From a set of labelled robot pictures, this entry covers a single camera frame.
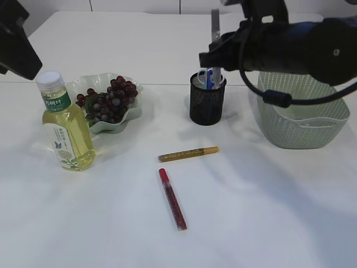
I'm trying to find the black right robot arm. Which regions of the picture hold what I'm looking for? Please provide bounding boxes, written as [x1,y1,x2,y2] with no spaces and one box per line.
[199,1,356,86]

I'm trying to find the black mesh pen holder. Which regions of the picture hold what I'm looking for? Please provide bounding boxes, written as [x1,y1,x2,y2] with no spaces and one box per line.
[190,73,226,126]

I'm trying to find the silver glitter marker pen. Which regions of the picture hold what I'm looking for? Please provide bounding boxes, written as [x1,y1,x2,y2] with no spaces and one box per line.
[211,9,221,89]

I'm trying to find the yellow tea bottle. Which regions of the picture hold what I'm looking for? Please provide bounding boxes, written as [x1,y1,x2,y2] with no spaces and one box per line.
[36,71,95,171]

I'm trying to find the red glitter marker pen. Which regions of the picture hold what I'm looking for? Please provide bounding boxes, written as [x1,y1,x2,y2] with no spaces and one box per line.
[159,168,187,231]

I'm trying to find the green woven plastic basket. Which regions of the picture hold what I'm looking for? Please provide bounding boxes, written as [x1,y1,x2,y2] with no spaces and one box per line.
[257,72,350,150]

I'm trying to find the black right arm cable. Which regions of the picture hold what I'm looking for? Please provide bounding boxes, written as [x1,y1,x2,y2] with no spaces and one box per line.
[238,16,357,108]

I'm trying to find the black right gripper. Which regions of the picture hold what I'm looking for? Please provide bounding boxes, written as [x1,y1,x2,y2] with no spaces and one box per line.
[199,20,251,71]

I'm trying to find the blue capped scissors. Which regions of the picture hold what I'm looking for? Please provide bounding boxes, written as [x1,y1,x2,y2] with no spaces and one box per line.
[197,68,214,90]

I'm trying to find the purple artificial grape bunch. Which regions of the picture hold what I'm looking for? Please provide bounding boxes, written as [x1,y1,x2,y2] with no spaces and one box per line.
[76,75,138,127]

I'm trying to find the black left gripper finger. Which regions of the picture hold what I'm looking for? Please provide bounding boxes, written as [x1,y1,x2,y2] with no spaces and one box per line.
[0,0,42,80]

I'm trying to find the gold glitter marker pen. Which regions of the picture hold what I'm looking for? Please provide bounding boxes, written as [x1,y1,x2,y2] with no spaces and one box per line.
[158,146,219,162]

